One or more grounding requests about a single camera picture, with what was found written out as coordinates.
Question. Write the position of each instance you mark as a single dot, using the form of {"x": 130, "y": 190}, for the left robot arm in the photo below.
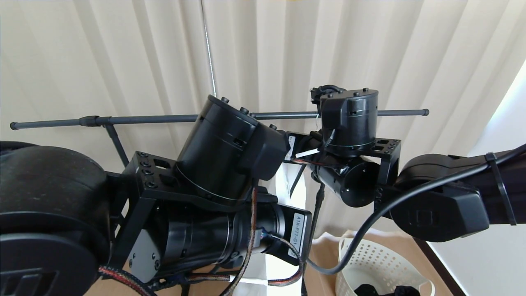
{"x": 49, "y": 193}

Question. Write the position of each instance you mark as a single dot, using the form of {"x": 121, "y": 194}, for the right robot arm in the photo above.
{"x": 444, "y": 197}

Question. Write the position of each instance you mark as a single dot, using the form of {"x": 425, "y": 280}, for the black shorts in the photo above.
{"x": 370, "y": 290}

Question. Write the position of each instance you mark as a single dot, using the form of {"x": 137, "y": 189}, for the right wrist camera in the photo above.
{"x": 326, "y": 92}

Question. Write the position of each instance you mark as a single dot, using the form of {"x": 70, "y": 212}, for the white laundry basket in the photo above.
{"x": 382, "y": 263}

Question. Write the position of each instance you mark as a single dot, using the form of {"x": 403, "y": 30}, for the beige curtain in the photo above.
{"x": 82, "y": 61}

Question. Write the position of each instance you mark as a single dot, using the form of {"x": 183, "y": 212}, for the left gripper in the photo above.
{"x": 205, "y": 236}

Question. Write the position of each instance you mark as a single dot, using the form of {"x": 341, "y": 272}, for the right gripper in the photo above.
{"x": 349, "y": 185}

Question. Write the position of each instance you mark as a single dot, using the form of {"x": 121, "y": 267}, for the black clothes rack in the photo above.
{"x": 53, "y": 123}

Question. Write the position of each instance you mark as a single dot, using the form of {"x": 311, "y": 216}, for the white printed t-shirt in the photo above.
{"x": 287, "y": 189}

